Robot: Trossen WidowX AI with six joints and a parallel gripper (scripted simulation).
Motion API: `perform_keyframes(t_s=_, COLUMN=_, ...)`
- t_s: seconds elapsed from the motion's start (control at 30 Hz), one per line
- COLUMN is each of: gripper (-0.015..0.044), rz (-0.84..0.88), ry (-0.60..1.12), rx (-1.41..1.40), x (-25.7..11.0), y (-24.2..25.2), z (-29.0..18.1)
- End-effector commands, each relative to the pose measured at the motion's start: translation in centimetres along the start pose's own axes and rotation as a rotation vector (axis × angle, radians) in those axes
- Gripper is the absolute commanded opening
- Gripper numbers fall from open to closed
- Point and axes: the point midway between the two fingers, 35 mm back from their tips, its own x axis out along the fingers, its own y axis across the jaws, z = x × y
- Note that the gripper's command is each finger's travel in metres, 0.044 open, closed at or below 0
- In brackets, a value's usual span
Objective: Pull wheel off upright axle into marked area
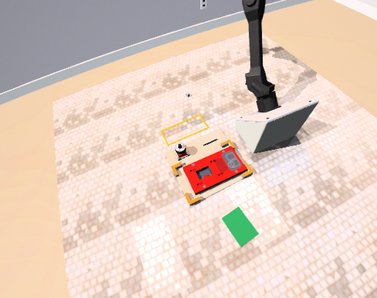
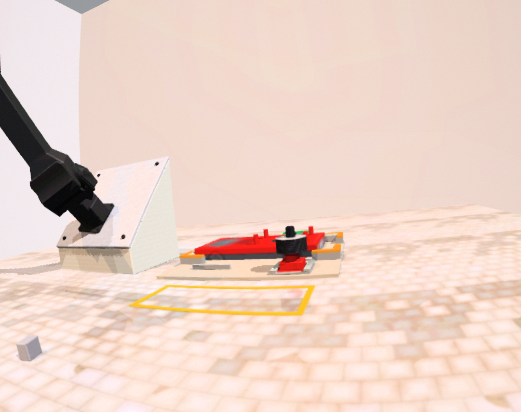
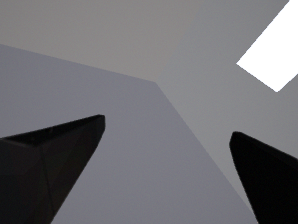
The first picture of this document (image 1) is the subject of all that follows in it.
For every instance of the black wheel with grey hub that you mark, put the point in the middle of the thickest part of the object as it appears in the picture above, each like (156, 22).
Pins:
(180, 150)

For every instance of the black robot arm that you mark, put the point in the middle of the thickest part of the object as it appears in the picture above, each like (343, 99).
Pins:
(256, 77)

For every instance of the green rectangle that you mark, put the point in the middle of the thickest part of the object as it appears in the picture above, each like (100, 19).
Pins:
(240, 227)

